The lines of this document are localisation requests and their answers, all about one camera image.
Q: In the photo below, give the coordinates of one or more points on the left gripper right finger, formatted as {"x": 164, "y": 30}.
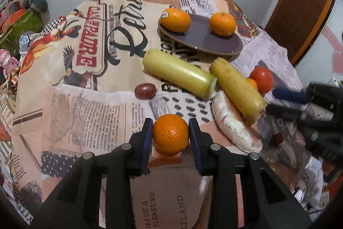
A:
{"x": 267, "y": 202}

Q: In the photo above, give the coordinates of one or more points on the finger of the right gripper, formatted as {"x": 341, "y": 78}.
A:
{"x": 292, "y": 96}
{"x": 286, "y": 113}

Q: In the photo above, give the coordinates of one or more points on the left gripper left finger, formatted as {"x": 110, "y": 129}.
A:
{"x": 75, "y": 201}

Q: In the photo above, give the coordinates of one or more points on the red tomato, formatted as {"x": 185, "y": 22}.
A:
{"x": 263, "y": 78}

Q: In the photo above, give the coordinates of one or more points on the yellow sugarcane piece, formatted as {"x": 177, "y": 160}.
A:
{"x": 246, "y": 98}

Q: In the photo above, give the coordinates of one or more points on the small orange kumquat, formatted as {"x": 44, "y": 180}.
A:
{"x": 253, "y": 83}

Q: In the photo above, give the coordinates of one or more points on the yellow-green sugarcane piece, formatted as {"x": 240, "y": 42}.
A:
{"x": 180, "y": 73}

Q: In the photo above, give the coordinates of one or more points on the orange mandarin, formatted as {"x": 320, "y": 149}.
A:
{"x": 170, "y": 135}

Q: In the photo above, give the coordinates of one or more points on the dark red grape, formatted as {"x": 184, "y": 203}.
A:
{"x": 145, "y": 91}

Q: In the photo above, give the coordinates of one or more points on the round orange on plate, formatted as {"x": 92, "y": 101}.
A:
{"x": 222, "y": 24}

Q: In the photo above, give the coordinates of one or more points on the dark purple plate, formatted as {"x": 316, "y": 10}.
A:
{"x": 199, "y": 36}

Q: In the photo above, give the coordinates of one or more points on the brown wooden door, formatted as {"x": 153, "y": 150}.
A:
{"x": 295, "y": 24}

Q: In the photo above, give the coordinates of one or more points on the printed newspaper tablecloth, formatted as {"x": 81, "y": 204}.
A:
{"x": 76, "y": 94}

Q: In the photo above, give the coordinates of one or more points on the orange with sticker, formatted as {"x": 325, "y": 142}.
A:
{"x": 175, "y": 20}

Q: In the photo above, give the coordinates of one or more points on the pink toy figure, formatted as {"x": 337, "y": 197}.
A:
{"x": 8, "y": 63}

